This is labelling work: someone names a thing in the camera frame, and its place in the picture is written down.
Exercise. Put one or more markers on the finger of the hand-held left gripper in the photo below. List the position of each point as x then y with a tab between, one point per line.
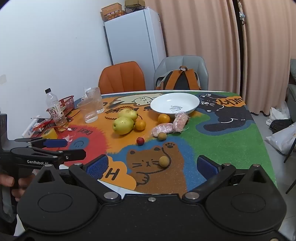
55	143
69	154

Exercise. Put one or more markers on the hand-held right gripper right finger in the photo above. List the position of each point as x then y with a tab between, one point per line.
207	166

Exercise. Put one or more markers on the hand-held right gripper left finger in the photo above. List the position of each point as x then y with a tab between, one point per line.
97	165

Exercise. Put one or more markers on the brown longan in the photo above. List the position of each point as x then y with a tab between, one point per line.
162	136
164	161

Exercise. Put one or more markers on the yellow-green pear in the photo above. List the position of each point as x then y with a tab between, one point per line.
127	113
122	126

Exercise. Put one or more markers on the small red fruit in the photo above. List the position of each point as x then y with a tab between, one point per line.
140	141

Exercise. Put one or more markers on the pink sausage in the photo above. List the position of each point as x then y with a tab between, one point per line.
180	121

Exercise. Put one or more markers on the orange tangerine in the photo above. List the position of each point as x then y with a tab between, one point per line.
140	125
164	118

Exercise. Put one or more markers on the white ceramic plate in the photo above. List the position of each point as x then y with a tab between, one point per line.
161	102

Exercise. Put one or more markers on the person's left hand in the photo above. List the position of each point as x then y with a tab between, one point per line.
24	183

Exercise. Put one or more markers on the yellow cup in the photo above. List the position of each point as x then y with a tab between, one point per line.
51	134

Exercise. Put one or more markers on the crumpled white tissue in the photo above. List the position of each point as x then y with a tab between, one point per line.
69	138

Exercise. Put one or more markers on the white power strip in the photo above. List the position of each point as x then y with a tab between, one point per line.
29	131

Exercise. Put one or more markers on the cartoon cat table mat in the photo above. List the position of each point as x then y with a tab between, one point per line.
231	143

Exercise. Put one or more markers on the clear plastic bottle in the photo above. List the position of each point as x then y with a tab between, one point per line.
55	109

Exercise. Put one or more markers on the red plastic basket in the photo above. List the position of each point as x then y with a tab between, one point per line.
68	102

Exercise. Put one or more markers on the clear plastic cup, front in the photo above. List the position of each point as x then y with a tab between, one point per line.
87	113

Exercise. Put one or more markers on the clear plastic cup, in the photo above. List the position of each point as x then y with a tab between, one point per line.
87	113
93	97

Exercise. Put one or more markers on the patterned tissue box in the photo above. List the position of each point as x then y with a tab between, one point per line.
85	91

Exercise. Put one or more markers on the clear plastic cup, back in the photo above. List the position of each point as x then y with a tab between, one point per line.
93	97

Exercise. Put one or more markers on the white plastic bag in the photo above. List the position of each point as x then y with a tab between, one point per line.
276	113
282	141

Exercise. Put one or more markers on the black bag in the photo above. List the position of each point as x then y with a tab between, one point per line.
279	125

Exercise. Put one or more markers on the orange and black backpack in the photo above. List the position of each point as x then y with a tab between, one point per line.
182	81

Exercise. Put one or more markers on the orange chair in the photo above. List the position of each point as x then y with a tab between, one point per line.
122	77

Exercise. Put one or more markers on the grey chair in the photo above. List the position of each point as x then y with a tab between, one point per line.
182	61

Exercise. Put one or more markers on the grey sofa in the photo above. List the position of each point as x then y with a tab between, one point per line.
292	92

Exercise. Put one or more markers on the white refrigerator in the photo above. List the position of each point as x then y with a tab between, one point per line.
131	41

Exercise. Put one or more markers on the pink curtain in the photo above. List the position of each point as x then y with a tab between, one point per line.
266	46
196	27

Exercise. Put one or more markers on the clear box of tangerines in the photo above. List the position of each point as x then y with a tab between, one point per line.
114	15

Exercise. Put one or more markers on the orange woven basket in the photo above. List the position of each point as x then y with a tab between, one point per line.
112	9

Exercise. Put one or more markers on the blue curtain clip ornament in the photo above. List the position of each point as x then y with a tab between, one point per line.
241	15

